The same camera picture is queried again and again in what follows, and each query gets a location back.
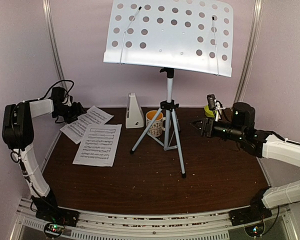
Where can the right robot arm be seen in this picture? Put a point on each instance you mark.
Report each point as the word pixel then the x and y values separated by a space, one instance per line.
pixel 258 143

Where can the white tripod stand pole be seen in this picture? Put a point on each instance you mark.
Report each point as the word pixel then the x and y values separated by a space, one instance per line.
pixel 172 127

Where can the sheet music page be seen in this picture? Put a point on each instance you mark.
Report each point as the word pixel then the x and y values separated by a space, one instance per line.
pixel 76 130
pixel 98 146

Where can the green bowl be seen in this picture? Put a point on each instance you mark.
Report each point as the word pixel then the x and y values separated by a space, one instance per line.
pixel 212 113

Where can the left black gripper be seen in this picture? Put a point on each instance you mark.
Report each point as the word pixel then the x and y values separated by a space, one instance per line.
pixel 77 110

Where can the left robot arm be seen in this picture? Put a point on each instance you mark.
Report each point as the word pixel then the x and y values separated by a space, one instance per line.
pixel 18 134

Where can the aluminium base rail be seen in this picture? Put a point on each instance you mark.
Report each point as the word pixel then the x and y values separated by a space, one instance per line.
pixel 213 225

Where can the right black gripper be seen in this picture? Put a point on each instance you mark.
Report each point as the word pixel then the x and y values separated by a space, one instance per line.
pixel 206 126

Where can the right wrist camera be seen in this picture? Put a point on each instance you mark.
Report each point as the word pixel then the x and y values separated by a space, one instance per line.
pixel 211 101

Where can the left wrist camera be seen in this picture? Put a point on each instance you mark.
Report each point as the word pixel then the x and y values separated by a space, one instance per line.
pixel 58 94

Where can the white metronome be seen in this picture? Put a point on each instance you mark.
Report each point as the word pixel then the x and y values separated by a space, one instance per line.
pixel 134 117

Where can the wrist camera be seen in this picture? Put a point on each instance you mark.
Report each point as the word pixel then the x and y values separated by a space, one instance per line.
pixel 58 94
pixel 211 101

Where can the right wire page holder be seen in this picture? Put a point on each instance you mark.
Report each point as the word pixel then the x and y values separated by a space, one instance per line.
pixel 215 45

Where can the yellow patterned mug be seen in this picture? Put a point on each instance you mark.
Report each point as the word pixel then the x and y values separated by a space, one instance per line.
pixel 158 125

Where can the white perforated music stand desk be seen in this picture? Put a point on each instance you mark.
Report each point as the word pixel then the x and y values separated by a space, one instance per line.
pixel 174 34

